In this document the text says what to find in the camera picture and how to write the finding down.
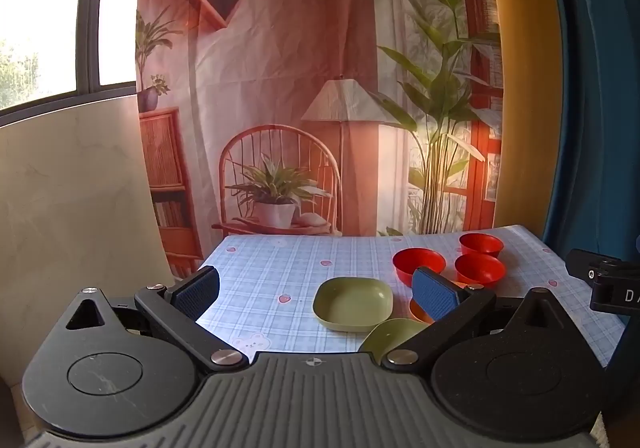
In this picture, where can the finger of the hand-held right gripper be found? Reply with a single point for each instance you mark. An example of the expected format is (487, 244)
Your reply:
(582, 264)

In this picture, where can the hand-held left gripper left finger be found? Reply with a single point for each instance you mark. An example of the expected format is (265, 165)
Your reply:
(196, 292)

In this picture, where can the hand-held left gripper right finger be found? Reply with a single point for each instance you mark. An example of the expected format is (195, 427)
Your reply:
(434, 297)

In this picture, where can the red bowl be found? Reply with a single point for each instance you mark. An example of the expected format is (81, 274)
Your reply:
(481, 267)
(481, 243)
(417, 260)

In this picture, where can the orange plate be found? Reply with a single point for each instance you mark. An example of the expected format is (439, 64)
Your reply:
(418, 312)

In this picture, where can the green square plate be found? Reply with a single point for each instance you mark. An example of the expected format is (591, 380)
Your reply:
(391, 333)
(352, 300)

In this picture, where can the blue plaid tablecloth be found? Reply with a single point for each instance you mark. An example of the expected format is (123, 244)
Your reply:
(280, 288)

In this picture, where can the blue curtain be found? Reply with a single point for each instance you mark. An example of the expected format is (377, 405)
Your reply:
(600, 87)

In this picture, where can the yellow curtain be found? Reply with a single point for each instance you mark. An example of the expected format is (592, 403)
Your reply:
(525, 77)

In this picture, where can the printed room scene backdrop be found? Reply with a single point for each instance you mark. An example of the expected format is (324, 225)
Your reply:
(300, 37)

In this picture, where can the window with dark frame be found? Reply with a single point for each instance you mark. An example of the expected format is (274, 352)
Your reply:
(90, 7)

